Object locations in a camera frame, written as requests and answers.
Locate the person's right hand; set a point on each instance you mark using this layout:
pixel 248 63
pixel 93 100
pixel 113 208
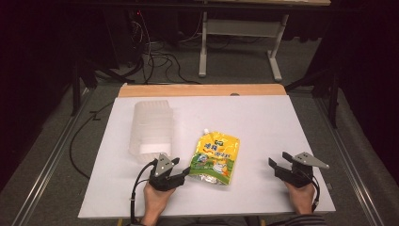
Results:
pixel 301 197

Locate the yellow spouted pouch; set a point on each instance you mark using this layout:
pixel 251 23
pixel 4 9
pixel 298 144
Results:
pixel 216 157

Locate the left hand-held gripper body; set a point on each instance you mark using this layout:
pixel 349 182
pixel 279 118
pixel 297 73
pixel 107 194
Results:
pixel 161 177

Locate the metal floor rail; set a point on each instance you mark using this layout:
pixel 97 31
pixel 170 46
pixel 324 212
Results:
pixel 48 169
pixel 349 175

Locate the person's left hand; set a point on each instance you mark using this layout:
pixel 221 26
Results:
pixel 155 201

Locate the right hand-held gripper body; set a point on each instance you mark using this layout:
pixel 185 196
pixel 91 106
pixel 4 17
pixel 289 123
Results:
pixel 298 175

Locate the black metal stand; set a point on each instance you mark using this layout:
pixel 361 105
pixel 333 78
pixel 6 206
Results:
pixel 333 100
pixel 75 88

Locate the white table mat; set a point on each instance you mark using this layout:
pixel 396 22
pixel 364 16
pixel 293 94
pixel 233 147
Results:
pixel 266 125

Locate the clear plastic container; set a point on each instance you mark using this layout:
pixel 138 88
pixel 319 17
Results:
pixel 152 130

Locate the white table frame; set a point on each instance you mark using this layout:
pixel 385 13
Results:
pixel 241 28

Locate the grey table grommet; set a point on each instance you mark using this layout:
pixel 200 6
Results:
pixel 234 93

